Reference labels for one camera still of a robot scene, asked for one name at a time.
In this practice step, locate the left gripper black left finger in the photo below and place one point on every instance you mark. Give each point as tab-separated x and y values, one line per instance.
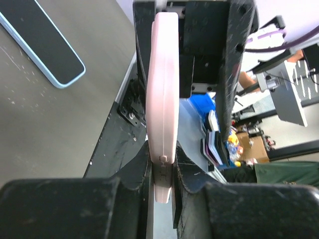
119	207

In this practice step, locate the pink phone case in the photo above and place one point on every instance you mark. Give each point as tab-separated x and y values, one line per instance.
162	101

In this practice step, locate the seated person white shirt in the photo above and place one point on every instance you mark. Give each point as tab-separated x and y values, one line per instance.
278	172

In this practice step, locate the blue plastic crate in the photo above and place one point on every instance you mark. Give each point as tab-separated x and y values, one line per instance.
203	104

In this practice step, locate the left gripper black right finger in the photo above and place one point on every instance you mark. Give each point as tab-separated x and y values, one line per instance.
204	208

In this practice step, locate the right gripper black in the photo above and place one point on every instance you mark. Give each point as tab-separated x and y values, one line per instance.
208	32

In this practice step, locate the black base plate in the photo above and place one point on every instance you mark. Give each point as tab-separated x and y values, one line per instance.
122	136

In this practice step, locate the light blue phone case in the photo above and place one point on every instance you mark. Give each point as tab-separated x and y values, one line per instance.
25	47

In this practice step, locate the cardboard box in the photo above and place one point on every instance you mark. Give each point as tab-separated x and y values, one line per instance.
253	147

